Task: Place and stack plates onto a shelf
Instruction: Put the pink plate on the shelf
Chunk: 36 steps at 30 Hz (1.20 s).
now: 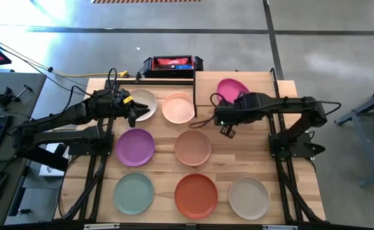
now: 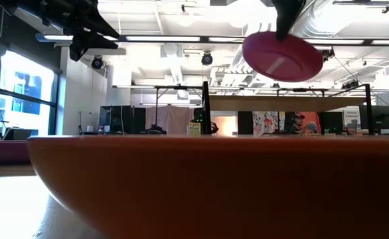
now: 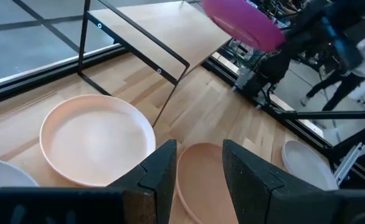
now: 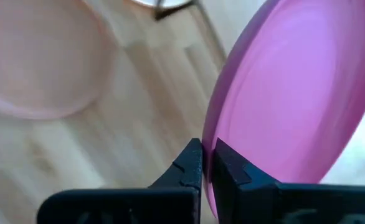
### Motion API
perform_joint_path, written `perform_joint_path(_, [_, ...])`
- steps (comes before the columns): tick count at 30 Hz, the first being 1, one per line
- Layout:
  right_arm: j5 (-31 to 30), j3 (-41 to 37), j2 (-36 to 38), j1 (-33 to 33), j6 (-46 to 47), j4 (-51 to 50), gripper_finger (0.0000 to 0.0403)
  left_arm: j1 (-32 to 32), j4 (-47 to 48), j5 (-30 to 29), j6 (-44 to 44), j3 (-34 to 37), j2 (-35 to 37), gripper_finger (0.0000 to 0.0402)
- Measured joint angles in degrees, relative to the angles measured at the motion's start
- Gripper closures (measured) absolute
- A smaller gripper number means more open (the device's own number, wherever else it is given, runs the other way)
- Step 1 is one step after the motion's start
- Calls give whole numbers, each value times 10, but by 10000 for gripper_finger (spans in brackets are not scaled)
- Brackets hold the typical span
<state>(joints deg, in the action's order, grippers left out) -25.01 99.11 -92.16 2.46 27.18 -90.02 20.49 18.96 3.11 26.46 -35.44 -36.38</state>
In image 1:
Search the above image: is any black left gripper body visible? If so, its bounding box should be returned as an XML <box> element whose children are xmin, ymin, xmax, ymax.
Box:
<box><xmin>89</xmin><ymin>88</ymin><xmax>137</xmax><ymax>119</ymax></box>

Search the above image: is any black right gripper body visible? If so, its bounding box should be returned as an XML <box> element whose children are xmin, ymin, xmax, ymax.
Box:
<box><xmin>213</xmin><ymin>91</ymin><xmax>262</xmax><ymax>126</ymax></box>

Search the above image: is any white plate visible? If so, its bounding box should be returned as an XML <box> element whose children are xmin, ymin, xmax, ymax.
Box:
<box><xmin>128</xmin><ymin>88</ymin><xmax>158</xmax><ymax>122</ymax></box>

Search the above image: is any magenta plate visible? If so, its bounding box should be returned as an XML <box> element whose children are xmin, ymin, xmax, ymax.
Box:
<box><xmin>216</xmin><ymin>78</ymin><xmax>250</xmax><ymax>104</ymax></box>

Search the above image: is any purple plate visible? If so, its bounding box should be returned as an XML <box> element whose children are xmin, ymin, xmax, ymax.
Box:
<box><xmin>115</xmin><ymin>128</ymin><xmax>156</xmax><ymax>167</ymax></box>

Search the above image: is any tan pink plate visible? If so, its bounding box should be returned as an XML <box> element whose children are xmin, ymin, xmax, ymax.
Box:
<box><xmin>174</xmin><ymin>130</ymin><xmax>213</xmax><ymax>167</ymax></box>

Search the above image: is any light peach plate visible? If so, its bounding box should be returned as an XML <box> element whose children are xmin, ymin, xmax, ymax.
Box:
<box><xmin>161</xmin><ymin>92</ymin><xmax>196</xmax><ymax>125</ymax></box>

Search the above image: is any grey beige plate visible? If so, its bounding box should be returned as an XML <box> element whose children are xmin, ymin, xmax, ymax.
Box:
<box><xmin>228</xmin><ymin>176</ymin><xmax>271</xmax><ymax>220</ymax></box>

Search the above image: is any red orange plate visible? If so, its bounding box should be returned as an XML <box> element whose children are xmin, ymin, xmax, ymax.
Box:
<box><xmin>174</xmin><ymin>173</ymin><xmax>219</xmax><ymax>220</ymax></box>

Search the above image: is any teal plate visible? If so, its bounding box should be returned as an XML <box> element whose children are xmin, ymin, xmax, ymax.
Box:
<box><xmin>113</xmin><ymin>172</ymin><xmax>155</xmax><ymax>215</ymax></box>

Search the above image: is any red and black box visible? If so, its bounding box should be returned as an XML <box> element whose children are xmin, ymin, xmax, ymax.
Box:
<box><xmin>142</xmin><ymin>55</ymin><xmax>204</xmax><ymax>79</ymax></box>

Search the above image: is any grey desk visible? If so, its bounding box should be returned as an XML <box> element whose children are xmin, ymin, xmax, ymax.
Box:
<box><xmin>0</xmin><ymin>70</ymin><xmax>47</xmax><ymax>227</ymax></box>

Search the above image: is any black panel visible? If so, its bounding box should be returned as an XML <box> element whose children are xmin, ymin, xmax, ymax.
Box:
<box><xmin>16</xmin><ymin>147</ymin><xmax>69</xmax><ymax>172</ymax></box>

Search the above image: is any white box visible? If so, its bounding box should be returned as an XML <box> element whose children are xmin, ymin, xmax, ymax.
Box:
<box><xmin>39</xmin><ymin>142</ymin><xmax>70</xmax><ymax>177</ymax></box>

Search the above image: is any black clamp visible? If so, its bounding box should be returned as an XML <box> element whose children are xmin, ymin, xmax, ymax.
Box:
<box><xmin>0</xmin><ymin>84</ymin><xmax>33</xmax><ymax>108</ymax></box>

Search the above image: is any blue grey metal stand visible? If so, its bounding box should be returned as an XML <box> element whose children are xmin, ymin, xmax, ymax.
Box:
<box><xmin>333</xmin><ymin>83</ymin><xmax>374</xmax><ymax>188</ymax></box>

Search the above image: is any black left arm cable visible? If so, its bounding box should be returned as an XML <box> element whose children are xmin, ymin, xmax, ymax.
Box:
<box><xmin>106</xmin><ymin>66</ymin><xmax>120</xmax><ymax>95</ymax></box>

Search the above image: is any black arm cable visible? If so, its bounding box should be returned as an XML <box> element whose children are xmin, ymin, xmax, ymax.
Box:
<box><xmin>106</xmin><ymin>66</ymin><xmax>120</xmax><ymax>95</ymax></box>
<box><xmin>188</xmin><ymin>92</ymin><xmax>228</xmax><ymax>129</ymax></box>

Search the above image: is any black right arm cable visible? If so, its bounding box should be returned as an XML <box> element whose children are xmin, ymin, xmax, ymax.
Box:
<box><xmin>188</xmin><ymin>92</ymin><xmax>228</xmax><ymax>129</ymax></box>

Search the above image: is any yellow cable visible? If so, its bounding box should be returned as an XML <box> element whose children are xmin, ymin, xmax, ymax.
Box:
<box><xmin>51</xmin><ymin>70</ymin><xmax>130</xmax><ymax>79</ymax></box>

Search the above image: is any black dish rack frame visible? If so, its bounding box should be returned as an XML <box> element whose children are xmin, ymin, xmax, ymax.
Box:
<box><xmin>192</xmin><ymin>67</ymin><xmax>279</xmax><ymax>118</ymax></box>

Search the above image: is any black floor cable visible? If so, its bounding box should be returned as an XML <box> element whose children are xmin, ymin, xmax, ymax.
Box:
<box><xmin>0</xmin><ymin>31</ymin><xmax>94</xmax><ymax>96</ymax></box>

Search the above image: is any silver bracket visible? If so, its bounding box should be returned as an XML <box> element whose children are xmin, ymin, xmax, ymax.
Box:
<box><xmin>84</xmin><ymin>223</ymin><xmax>120</xmax><ymax>230</ymax></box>
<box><xmin>262</xmin><ymin>225</ymin><xmax>298</xmax><ymax>230</ymax></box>

